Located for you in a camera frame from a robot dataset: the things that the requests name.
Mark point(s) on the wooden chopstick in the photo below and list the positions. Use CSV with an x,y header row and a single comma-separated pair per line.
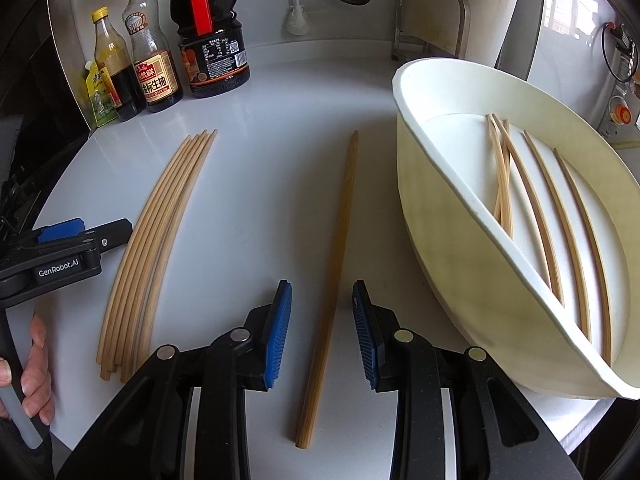
x,y
569,245
594,260
542,240
493,160
336,260
507,210

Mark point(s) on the dark appliance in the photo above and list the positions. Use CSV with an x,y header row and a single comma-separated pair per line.
x,y
30,110

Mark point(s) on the metal cutting board rack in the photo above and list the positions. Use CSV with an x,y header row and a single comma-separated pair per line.
x,y
462,20

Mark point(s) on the red and black gas device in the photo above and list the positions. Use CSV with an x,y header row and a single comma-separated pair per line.
x,y
622,35

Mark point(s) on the bunch of wooden chopsticks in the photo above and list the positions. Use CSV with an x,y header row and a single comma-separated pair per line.
x,y
145,260

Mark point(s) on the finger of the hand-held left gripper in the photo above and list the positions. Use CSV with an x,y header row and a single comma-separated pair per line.
x,y
60,231
112,235

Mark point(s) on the white cutting board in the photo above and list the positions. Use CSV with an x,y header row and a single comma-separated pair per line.
x,y
490,10

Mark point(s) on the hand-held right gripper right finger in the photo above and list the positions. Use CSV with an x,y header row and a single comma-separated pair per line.
x,y
365,335

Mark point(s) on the grey regulator with orange knob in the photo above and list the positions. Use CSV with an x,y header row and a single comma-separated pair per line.
x,y
622,112

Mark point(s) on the cream round basin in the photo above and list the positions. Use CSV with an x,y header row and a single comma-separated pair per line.
x,y
450,240

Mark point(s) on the clear soy sauce bottle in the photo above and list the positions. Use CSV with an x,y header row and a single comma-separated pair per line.
x,y
155,75

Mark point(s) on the yellow-green seasoning pouch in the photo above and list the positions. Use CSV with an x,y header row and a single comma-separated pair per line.
x,y
100,100

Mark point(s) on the person's left hand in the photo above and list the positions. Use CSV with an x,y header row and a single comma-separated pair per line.
x,y
40,375

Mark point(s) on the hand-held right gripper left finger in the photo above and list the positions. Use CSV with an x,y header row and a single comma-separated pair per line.
x,y
280,335

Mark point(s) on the slim dark oil bottle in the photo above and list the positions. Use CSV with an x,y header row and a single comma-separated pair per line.
x,y
120,85

